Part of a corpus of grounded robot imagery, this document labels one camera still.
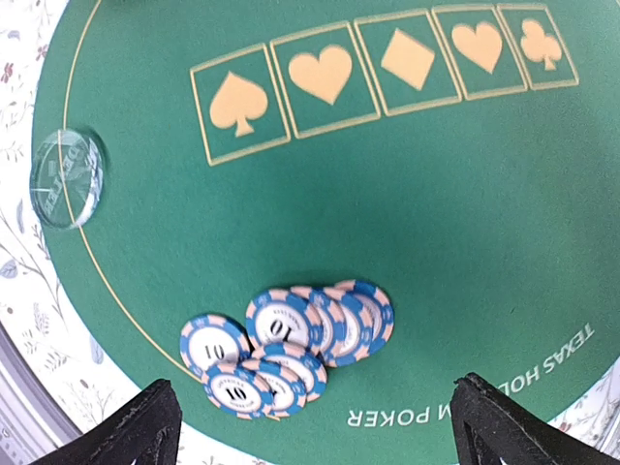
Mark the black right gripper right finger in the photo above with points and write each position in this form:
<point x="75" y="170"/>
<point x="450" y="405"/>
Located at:
<point x="490" y="428"/>

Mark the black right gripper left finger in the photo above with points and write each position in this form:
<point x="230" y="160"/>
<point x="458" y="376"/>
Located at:
<point x="146" y="430"/>

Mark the clear round dealer button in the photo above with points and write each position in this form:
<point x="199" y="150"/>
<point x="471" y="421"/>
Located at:
<point x="67" y="177"/>

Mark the round green poker mat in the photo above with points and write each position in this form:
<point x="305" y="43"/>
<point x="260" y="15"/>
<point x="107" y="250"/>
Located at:
<point x="339" y="203"/>

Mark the aluminium front rail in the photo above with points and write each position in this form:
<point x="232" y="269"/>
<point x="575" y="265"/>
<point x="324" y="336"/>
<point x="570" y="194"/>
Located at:
<point x="32" y="423"/>

